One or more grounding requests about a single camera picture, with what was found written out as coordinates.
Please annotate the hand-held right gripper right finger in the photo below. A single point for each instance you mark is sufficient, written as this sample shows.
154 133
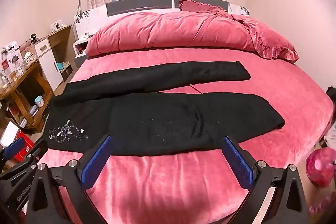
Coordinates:
239 164

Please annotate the white mug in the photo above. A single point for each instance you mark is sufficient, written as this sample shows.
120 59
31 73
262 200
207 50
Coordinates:
39 102

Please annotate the wooden desk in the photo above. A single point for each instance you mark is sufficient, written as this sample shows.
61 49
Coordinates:
23 79

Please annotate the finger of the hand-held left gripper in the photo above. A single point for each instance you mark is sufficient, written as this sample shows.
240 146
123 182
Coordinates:
14 147
36 150

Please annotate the wall socket with charger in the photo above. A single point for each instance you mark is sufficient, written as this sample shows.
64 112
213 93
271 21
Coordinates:
57 25

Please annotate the pink duvet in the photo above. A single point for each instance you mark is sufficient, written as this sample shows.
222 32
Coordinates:
170 29

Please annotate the black pants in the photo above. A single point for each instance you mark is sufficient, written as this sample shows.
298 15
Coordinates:
157 119

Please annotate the pink bed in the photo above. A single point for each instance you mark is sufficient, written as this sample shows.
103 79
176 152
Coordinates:
170 184

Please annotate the small black gadget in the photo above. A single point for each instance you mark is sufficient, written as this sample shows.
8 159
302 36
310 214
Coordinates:
34 38

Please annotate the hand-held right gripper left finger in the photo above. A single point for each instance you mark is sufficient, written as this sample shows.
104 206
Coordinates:
95 162

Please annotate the pink shiny bag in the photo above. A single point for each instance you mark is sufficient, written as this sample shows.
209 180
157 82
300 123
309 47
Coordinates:
320 166

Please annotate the wooden cabinet with white door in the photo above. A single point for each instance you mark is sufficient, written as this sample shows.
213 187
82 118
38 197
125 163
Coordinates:
50 66

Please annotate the white and red box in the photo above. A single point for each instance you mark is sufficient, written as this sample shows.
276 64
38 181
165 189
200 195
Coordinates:
11 56

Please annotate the teal bowl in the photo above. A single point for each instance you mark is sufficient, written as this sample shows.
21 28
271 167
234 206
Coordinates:
61 67

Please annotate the pink ruffled pillow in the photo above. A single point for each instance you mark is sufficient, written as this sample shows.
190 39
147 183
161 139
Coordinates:
265 40

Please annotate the white floral headboard panel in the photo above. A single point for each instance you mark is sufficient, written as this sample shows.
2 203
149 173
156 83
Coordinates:
86 19
240 10

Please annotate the white nightstand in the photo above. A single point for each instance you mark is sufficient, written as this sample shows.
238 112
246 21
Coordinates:
80 52

